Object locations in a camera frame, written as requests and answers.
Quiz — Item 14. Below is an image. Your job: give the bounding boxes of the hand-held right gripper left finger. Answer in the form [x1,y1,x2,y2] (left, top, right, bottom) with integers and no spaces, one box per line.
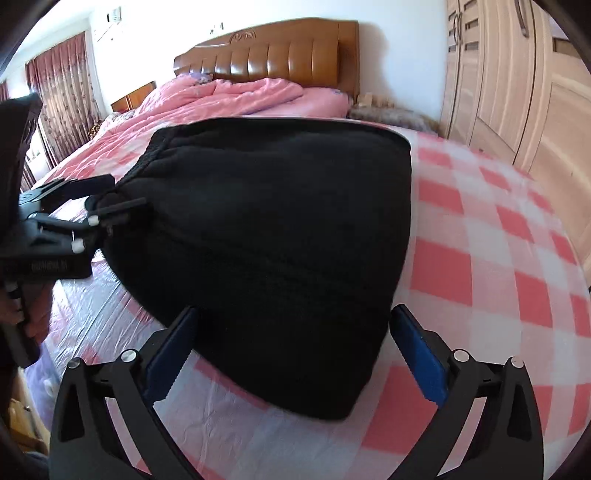
[48,305,201,480]

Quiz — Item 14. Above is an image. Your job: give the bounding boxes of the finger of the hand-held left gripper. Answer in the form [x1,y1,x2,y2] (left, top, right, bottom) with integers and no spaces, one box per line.
[21,174,117,206]
[70,198,147,256]

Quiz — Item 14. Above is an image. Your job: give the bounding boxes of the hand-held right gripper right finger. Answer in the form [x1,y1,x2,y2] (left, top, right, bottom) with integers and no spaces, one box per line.
[390,303,546,480]

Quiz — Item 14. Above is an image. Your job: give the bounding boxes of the black pants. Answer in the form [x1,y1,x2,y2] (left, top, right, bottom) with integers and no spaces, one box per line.
[99,117,414,422]

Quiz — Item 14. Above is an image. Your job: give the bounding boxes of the person's left hand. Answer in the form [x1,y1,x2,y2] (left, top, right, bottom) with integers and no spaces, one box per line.
[0,281,54,342]

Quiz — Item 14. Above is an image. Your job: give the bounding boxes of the floral pillow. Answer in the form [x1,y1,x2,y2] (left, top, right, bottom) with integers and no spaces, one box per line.
[88,115,117,139]

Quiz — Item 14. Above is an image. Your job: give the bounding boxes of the red patterned curtain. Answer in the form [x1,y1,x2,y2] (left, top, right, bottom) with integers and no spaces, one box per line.
[25,32,101,168]

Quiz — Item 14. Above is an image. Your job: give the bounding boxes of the pink checked bed sheet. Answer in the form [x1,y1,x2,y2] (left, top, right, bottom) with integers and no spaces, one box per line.
[28,113,591,480]

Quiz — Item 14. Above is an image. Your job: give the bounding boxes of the small wooden cabinet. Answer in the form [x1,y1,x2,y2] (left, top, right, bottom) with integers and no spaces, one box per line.
[111,80,158,114]

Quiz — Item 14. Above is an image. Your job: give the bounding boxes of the pink quilt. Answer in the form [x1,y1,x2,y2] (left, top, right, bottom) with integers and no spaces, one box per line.
[90,76,350,139]

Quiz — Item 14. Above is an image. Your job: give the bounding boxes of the wooden furniture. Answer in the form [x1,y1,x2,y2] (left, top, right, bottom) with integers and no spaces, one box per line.
[9,369,50,455]

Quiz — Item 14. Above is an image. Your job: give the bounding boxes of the brown wooden headboard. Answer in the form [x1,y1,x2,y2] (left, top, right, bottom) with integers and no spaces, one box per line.
[173,18,361,104]

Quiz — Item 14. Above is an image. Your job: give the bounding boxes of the nightstand with floral cover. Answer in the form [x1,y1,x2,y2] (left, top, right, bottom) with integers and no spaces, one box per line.
[348,104,440,136]

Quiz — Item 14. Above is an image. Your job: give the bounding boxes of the light wooden wardrobe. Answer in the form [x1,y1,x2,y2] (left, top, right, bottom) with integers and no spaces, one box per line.
[438,0,591,259]

